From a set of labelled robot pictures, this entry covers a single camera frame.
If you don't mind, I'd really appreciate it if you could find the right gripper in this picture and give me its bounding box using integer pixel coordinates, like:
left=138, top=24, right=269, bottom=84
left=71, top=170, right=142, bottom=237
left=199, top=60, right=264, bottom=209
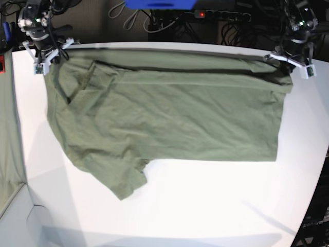
left=22, top=36, right=80, bottom=66

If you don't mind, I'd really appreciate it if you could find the black power strip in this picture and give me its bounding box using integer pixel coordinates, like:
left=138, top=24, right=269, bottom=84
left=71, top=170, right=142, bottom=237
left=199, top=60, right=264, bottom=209
left=193, top=9, right=251, bottom=23

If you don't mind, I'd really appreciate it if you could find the grey curtain cloth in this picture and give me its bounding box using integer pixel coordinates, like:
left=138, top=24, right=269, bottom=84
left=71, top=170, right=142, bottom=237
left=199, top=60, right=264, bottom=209
left=1, top=51, right=27, bottom=214

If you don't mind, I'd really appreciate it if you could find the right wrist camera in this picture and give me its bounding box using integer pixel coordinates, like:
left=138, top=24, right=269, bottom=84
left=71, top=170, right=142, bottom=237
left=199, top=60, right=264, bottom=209
left=33, top=62, right=50, bottom=76

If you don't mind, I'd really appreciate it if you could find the olive green t-shirt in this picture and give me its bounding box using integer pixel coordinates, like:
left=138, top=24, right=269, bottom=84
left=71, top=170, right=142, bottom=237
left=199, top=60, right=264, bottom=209
left=44, top=49, right=293, bottom=200

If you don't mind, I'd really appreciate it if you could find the blue handled tool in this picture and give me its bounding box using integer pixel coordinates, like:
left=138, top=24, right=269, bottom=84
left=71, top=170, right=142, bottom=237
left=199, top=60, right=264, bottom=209
left=3, top=22, right=12, bottom=43

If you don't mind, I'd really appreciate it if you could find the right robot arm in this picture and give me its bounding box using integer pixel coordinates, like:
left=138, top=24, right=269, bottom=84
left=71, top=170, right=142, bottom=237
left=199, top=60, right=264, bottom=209
left=17, top=1, right=80, bottom=74

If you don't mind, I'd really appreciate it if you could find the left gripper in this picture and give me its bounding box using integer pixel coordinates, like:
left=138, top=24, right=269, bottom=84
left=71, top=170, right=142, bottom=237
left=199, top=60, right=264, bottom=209
left=264, top=40, right=314, bottom=75

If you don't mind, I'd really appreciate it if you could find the blue box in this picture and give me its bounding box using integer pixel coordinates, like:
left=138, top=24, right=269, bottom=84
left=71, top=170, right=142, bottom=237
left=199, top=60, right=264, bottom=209
left=124, top=0, right=196, bottom=10

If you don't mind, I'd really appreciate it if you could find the white looped cable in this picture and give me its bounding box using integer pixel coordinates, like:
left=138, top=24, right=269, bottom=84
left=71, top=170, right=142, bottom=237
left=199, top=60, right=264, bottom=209
left=123, top=10, right=141, bottom=30

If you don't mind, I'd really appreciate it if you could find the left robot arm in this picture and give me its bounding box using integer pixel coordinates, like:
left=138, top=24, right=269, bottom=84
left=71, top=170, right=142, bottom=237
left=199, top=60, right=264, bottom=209
left=264, top=1, right=318, bottom=79

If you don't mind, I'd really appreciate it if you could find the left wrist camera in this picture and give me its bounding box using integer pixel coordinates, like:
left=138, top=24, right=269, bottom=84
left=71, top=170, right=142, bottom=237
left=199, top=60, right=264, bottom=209
left=300, top=64, right=317, bottom=79

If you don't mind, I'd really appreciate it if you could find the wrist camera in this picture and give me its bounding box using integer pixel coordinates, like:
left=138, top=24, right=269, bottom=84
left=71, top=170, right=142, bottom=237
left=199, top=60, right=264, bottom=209
left=33, top=62, right=50, bottom=76
left=300, top=64, right=317, bottom=79

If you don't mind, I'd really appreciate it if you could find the red black clamp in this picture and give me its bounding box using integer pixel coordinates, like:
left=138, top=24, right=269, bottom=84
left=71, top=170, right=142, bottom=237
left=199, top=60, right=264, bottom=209
left=0, top=55, right=5, bottom=74

